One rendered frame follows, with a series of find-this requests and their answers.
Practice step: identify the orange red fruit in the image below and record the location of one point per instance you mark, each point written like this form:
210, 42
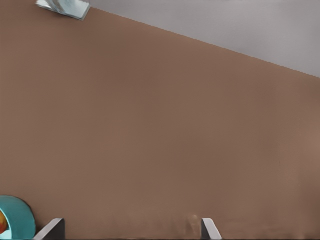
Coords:
2, 222

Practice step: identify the teal plate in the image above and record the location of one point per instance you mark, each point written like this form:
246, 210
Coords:
18, 220

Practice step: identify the silver frame post foot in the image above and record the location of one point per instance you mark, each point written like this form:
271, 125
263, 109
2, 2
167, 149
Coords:
67, 7

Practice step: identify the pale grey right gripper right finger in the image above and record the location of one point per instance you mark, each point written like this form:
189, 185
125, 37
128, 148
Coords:
208, 229

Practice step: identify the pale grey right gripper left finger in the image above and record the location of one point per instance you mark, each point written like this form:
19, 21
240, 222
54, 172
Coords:
54, 229

